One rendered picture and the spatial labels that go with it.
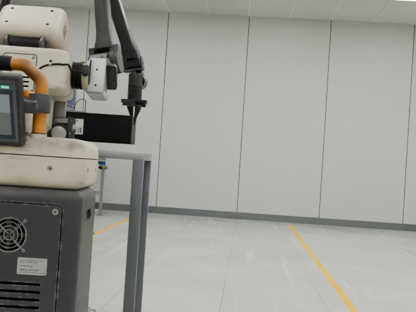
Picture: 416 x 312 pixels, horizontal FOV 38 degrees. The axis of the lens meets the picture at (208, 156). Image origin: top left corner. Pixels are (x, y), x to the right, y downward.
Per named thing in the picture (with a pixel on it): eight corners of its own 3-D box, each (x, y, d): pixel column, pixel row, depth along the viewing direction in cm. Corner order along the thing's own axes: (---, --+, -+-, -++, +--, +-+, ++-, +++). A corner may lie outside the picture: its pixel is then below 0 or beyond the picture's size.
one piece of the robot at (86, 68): (77, 89, 183) (86, 90, 183) (80, 54, 185) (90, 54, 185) (83, 99, 195) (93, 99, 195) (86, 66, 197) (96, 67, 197)
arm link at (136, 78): (127, 70, 243) (141, 70, 242) (131, 72, 249) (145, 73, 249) (126, 87, 243) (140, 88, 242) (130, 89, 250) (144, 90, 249)
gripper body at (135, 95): (122, 104, 248) (123, 86, 248) (147, 106, 249) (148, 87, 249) (121, 103, 242) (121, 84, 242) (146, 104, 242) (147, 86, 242)
